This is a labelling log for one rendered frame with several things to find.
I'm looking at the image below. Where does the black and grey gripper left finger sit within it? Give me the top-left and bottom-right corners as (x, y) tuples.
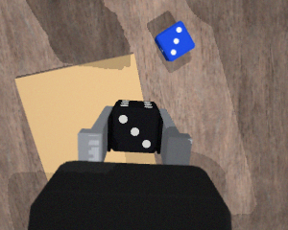
(78, 105), (113, 162)

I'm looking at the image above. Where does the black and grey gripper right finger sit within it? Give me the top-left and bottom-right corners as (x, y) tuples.
(156, 108), (192, 165)

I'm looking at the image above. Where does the black die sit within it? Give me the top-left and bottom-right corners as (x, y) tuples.
(111, 100), (160, 153)

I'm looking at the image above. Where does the tan flat mat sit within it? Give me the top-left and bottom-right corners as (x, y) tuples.
(15, 54), (156, 181)

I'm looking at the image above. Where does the blue die with white pips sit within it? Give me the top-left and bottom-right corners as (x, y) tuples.
(155, 21), (195, 61)

